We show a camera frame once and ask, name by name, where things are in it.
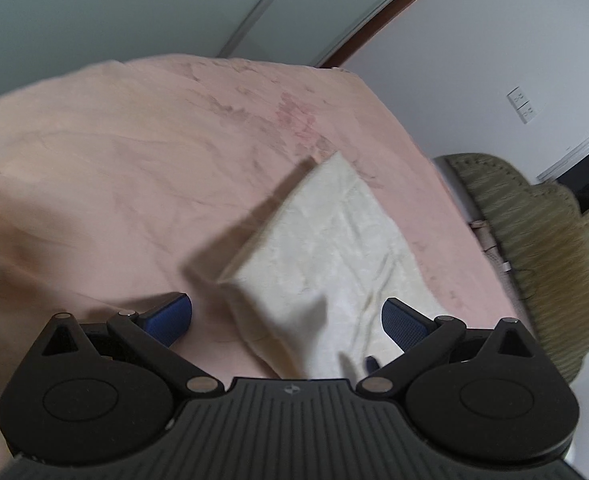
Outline window frame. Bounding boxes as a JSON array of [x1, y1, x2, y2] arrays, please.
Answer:
[[537, 117, 589, 211]]

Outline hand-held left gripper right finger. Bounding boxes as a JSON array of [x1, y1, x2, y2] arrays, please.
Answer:
[[355, 297, 545, 401]]

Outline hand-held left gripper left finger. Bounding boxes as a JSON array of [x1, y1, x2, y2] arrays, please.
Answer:
[[33, 291, 226, 401]]

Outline white pants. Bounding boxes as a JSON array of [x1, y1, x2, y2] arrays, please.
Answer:
[[216, 152, 451, 382]]

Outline pink bed blanket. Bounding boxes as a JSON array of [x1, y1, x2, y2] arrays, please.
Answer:
[[0, 52, 523, 463]]

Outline floral glass wardrobe door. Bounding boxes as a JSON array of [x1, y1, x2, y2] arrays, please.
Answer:
[[0, 0, 468, 107]]

